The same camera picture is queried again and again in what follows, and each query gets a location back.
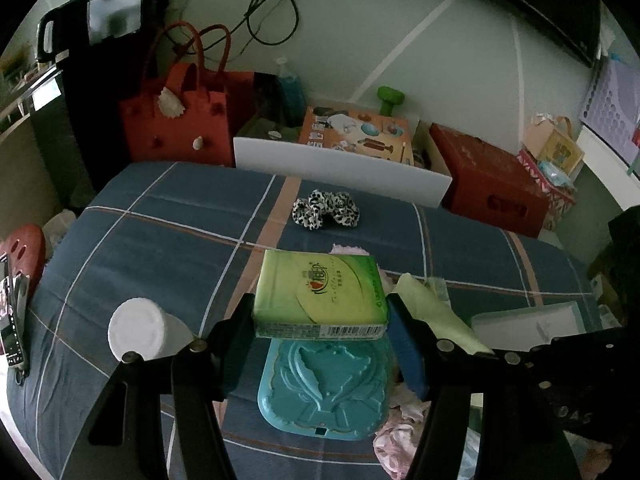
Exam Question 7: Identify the green tissue pack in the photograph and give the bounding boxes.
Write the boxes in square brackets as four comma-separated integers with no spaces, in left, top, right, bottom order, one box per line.
[251,249,391,340]

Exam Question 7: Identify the black cables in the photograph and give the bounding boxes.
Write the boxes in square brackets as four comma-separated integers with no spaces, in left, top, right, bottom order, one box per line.
[244,0,302,47]

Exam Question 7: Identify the leopard print scrunchie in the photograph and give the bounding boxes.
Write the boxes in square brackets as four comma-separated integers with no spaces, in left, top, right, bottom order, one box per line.
[291,189,360,231]

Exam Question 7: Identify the red tote bag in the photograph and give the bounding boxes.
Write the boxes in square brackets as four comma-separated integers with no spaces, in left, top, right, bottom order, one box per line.
[119,21,256,167]

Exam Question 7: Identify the white plastic bag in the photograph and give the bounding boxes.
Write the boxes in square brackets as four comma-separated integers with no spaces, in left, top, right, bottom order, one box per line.
[42,209,78,251]

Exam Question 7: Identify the white round jar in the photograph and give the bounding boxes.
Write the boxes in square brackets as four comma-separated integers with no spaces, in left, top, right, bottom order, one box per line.
[107,297,196,361]

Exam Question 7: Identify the orange toy box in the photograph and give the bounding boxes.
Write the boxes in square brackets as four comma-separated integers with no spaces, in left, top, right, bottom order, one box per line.
[298,106,415,165]

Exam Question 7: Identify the brown cardboard box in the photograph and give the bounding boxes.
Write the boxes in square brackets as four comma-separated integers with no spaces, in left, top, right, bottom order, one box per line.
[590,260,628,323]

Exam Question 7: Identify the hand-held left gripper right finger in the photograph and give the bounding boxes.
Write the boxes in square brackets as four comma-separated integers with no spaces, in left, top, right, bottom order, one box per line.
[385,292,583,480]

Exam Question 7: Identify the green dumbbell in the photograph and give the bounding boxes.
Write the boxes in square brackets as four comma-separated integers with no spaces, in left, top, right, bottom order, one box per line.
[376,86,407,117]

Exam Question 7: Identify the white storage bin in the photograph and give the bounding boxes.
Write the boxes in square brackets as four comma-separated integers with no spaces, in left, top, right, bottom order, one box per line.
[232,136,453,209]

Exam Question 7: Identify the red plastic stool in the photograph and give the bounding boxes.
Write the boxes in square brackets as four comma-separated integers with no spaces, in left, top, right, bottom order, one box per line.
[0,224,47,306]

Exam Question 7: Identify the red patterned basket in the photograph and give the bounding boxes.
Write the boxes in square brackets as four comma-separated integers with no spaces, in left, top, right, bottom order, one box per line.
[517,150,578,231]

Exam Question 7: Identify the yellow-green cloth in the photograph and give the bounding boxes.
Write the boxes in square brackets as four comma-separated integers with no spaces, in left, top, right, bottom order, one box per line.
[395,272,493,356]

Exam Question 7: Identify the teal wet wipes pack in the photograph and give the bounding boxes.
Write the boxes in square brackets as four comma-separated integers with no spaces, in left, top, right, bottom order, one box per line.
[257,337,393,443]

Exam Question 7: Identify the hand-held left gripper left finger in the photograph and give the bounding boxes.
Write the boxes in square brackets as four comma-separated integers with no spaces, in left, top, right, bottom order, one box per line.
[60,292,258,480]

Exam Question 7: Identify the clear storage box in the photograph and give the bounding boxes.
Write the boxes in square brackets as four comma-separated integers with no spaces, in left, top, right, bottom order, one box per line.
[470,301,588,353]

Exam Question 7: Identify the pink floral cloth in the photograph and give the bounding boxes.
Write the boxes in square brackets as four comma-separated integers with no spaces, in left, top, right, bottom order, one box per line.
[372,385,436,480]

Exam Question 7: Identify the red cardboard box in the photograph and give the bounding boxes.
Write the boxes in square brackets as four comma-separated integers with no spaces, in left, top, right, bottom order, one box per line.
[429,122,551,238]

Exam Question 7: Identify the blue liquid bottle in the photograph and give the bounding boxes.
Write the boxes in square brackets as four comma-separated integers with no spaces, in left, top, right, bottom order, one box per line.
[272,56,306,126]

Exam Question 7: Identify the white cabinet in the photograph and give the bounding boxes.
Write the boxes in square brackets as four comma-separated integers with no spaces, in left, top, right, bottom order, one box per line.
[577,125,640,211]

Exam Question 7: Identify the blue plaid bed sheet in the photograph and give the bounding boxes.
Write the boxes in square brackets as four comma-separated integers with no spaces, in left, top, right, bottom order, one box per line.
[5,160,601,480]

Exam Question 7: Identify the wall calendar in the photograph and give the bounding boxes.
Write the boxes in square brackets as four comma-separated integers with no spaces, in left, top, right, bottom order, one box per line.
[580,55,640,158]

